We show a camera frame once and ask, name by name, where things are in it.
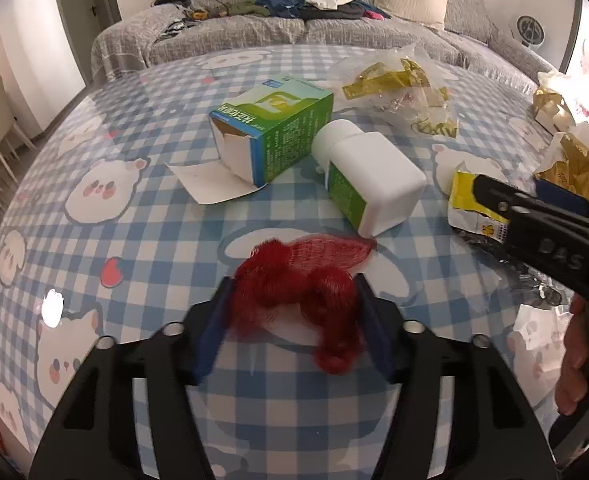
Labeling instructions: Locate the gold tissue package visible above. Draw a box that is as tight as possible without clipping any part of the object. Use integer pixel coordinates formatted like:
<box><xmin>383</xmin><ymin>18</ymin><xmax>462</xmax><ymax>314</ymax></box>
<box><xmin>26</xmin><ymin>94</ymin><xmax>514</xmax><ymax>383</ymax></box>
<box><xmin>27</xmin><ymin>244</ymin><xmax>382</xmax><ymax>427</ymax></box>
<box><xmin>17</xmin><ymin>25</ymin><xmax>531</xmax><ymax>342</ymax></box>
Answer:
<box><xmin>533</xmin><ymin>87</ymin><xmax>589</xmax><ymax>200</ymax></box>

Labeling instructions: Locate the yellow silver snack wrapper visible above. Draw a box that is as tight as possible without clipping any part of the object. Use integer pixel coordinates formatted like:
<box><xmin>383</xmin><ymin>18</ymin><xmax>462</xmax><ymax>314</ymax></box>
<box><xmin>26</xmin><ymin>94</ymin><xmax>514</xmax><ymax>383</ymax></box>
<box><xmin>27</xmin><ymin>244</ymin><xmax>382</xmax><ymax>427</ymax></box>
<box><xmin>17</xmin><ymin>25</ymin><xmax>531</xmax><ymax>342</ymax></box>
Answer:
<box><xmin>447</xmin><ymin>164</ymin><xmax>571</xmax><ymax>310</ymax></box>

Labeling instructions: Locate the red mesh net bag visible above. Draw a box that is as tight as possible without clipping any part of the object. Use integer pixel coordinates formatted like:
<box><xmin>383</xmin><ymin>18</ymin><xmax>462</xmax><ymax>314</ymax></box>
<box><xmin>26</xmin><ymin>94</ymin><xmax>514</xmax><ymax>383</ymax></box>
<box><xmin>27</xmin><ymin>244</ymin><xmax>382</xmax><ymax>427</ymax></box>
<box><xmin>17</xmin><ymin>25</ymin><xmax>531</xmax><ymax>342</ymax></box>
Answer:
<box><xmin>228</xmin><ymin>234</ymin><xmax>376</xmax><ymax>375</ymax></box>

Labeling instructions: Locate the white plastic medicine bottle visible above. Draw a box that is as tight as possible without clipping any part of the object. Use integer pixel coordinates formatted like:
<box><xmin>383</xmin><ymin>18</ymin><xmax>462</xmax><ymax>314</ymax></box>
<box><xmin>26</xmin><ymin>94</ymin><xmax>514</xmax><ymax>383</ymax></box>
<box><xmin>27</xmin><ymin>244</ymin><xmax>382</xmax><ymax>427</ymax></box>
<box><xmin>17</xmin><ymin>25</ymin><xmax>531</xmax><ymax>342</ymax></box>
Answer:
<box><xmin>312</xmin><ymin>119</ymin><xmax>427</xmax><ymax>238</ymax></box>

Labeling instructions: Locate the green white medicine box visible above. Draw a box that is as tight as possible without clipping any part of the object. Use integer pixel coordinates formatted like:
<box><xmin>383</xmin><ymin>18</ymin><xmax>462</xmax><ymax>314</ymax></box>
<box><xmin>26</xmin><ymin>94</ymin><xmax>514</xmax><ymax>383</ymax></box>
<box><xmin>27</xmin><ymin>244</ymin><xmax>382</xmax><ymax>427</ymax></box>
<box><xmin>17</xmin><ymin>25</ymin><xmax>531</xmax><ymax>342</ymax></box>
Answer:
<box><xmin>170</xmin><ymin>76</ymin><xmax>334</xmax><ymax>205</ymax></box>

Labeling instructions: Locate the clear bag with yellow wrappers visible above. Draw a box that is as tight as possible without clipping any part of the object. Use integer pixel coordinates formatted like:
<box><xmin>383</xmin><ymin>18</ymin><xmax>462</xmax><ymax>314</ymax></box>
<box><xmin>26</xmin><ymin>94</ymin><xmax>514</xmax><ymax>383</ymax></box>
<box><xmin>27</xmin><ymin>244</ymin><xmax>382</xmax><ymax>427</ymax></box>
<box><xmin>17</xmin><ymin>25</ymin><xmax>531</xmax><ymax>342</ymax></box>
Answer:
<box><xmin>327</xmin><ymin>44</ymin><xmax>459</xmax><ymax>139</ymax></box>

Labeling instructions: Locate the person's right hand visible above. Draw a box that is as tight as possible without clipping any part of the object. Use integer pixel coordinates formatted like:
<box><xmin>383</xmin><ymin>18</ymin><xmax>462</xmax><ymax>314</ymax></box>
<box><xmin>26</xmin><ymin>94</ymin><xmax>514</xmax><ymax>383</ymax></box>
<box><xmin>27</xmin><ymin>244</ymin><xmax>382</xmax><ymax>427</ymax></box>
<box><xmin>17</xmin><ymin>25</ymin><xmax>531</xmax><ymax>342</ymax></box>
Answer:
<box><xmin>555</xmin><ymin>295</ymin><xmax>589</xmax><ymax>416</ymax></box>

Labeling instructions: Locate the white red plastic bag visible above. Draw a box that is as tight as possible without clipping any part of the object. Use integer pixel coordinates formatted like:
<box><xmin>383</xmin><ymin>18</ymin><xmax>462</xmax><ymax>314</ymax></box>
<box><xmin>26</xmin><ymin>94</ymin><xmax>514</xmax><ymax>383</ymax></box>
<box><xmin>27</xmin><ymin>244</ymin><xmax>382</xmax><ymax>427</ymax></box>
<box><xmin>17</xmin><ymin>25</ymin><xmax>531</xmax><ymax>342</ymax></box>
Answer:
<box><xmin>533</xmin><ymin>70</ymin><xmax>589</xmax><ymax>133</ymax></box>

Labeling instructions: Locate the blue checkered bear tablecloth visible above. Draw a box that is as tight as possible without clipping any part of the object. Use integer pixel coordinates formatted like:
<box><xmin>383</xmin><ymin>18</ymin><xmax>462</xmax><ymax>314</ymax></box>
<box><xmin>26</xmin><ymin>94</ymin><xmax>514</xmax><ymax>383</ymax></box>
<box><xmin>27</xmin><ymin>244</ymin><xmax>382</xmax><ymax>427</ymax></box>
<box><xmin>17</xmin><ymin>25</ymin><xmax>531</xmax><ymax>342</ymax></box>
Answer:
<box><xmin>0</xmin><ymin>46</ymin><xmax>557</xmax><ymax>479</ymax></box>

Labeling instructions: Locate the white round fan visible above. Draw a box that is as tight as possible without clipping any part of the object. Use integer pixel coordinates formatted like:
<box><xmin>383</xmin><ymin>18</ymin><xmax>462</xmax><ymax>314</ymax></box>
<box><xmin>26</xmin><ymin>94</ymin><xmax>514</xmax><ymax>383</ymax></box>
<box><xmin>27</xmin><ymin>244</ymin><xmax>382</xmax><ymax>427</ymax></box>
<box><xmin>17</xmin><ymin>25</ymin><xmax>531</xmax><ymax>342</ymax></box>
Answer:
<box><xmin>516</xmin><ymin>14</ymin><xmax>545</xmax><ymax>50</ymax></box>

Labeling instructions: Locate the grey covered sofa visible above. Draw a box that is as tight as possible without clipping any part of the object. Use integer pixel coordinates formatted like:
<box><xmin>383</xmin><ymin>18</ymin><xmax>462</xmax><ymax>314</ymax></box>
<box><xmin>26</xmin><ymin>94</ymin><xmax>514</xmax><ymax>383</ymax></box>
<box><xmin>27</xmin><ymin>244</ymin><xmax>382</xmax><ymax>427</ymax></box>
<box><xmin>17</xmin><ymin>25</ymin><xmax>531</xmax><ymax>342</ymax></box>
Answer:
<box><xmin>90</xmin><ymin>0</ymin><xmax>554</xmax><ymax>93</ymax></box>

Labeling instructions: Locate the grey interior door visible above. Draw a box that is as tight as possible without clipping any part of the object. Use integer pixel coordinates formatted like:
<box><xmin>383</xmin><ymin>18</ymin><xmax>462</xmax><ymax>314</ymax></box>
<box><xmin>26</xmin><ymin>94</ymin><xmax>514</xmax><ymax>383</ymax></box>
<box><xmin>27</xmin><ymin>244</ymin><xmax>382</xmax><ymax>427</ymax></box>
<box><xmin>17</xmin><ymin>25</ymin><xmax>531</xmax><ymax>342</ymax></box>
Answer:
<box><xmin>57</xmin><ymin>0</ymin><xmax>121</xmax><ymax>84</ymax></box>

